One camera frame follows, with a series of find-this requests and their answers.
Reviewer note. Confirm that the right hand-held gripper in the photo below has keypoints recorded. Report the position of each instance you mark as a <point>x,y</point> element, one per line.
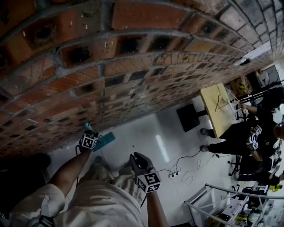
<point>148,181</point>

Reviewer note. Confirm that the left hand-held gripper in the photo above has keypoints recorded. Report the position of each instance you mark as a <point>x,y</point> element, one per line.
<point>89,142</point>

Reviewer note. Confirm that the teal mop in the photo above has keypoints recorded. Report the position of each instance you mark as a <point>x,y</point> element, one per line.
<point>106,139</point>

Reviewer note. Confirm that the person's right forearm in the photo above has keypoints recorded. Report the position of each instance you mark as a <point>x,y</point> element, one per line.
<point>156,210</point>

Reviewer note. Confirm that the person's left forearm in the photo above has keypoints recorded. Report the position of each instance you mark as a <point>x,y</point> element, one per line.
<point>68,173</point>

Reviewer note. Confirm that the person's left shoe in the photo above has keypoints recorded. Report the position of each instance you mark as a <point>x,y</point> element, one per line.
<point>99,160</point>

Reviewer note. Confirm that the person's beige trousers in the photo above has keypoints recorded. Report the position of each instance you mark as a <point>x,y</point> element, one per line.
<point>99,175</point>

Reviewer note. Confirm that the white power strip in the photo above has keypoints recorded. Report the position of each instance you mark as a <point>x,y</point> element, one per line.
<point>174,174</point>

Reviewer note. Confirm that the person's beige shirt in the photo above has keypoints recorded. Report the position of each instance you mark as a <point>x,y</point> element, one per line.
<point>95,206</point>

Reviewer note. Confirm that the black table base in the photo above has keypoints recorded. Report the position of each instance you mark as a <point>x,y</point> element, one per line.
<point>188,118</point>

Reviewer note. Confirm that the grey metal railing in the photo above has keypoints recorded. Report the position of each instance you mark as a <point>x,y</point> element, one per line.
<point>204,195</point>

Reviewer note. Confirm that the black wheeled cart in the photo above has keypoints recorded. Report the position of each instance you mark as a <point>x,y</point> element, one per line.
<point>20,168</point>

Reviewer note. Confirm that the yellow wooden table top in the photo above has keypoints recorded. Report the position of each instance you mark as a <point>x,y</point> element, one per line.
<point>218,119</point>

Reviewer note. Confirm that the black office chair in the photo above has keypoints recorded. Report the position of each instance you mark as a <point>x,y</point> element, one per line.
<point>237,166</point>

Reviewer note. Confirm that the brown cardboard box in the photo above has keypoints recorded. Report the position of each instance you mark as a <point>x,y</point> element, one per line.
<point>239,85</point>

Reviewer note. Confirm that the large white paper sheet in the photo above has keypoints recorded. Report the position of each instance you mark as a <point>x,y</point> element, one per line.
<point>261,49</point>

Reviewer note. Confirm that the black wall switch box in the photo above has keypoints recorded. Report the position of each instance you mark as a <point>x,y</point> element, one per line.
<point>244,62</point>

